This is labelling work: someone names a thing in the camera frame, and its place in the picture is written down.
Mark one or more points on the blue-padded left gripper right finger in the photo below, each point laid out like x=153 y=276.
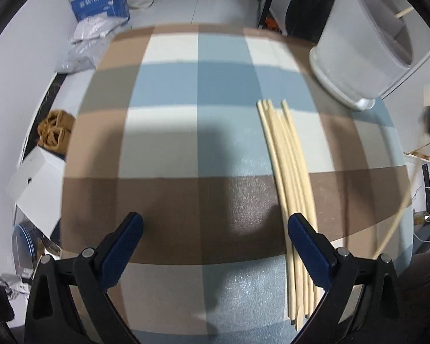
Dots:
x=361 y=301

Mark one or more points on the white cardboard box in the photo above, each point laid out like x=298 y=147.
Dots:
x=36 y=188

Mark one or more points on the blue round appliance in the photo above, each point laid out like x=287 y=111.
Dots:
x=23 y=252

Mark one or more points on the blue cardboard box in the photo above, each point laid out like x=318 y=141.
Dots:
x=85 y=8

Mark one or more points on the grey cylindrical utensil holder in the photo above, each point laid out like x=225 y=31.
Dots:
x=363 y=51

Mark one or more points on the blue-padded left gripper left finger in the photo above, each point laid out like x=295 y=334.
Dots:
x=52 y=315

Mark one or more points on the checkered blue brown tablecloth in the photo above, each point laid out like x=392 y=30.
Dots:
x=169 y=129

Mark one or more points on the white plastic mailer bag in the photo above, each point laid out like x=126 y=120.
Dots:
x=97 y=26

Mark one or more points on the black backpack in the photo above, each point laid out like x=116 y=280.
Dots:
x=306 y=19

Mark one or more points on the grey plastic mailer bag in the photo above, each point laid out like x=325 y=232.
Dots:
x=83 y=56

